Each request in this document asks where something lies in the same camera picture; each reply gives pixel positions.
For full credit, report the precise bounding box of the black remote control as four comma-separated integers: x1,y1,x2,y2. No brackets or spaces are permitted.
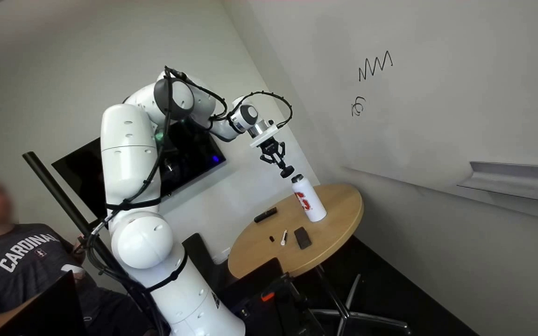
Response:
254,207,278,224

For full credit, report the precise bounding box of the black chair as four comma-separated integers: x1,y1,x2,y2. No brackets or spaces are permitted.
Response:
217,257,297,336
182,232,227,292

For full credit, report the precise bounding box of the person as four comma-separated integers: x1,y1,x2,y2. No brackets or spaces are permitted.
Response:
0,172,157,336

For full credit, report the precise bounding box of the black phone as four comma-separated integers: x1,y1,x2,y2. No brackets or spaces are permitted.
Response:
294,226,313,250

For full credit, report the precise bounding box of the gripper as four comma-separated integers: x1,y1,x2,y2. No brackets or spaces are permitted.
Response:
258,138,293,173

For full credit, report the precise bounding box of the white bottle with red print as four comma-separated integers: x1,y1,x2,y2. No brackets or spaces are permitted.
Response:
290,174,328,223

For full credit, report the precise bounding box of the black wall monitor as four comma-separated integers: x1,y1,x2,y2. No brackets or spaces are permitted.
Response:
51,119,227,221

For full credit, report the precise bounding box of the black pole stand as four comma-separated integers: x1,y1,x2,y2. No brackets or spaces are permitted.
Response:
22,151,116,272

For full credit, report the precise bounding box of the whiteboard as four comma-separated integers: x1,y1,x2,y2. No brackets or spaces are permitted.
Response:
250,0,538,206

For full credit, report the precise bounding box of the black laptop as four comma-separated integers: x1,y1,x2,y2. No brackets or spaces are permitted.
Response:
0,270,88,336

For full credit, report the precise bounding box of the hand controller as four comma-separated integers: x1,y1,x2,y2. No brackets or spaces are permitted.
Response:
61,264,86,282

